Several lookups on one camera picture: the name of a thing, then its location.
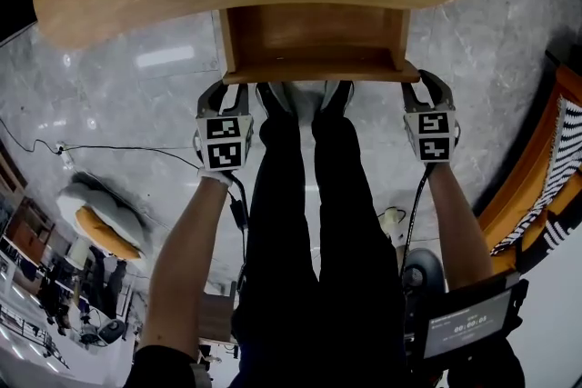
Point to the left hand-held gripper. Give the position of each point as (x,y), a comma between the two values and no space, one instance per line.
(223,141)

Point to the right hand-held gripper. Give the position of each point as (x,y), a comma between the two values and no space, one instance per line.
(434,136)

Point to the wooden drawer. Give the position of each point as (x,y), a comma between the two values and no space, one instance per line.
(314,41)

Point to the person's left forearm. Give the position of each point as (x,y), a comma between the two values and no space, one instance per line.
(186,263)

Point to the person's right forearm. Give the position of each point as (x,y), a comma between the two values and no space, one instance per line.
(459,222)

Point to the person's left shoe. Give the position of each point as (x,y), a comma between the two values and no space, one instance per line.
(275,97)

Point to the person's shoe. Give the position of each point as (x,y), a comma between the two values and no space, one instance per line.
(336,95)
(275,97)

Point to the person's right shoe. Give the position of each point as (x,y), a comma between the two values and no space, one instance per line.
(336,95)

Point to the orange sofa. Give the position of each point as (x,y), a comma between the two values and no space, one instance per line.
(523,191)

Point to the black white striped blanket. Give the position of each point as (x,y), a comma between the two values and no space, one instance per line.
(561,159)

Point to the white power strip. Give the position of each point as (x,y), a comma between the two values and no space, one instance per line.
(64,154)

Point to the small wooden stool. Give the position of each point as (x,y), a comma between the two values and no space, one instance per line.
(218,313)

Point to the person's black trousers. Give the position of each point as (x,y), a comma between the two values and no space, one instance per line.
(318,309)

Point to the black screen device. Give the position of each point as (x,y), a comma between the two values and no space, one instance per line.
(468,322)

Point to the wooden shelf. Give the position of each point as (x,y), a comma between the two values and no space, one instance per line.
(20,222)

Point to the person's navy shirt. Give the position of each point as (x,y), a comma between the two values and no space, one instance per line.
(154,368)

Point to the black mezzanine railing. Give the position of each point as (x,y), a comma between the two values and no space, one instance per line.
(32,334)

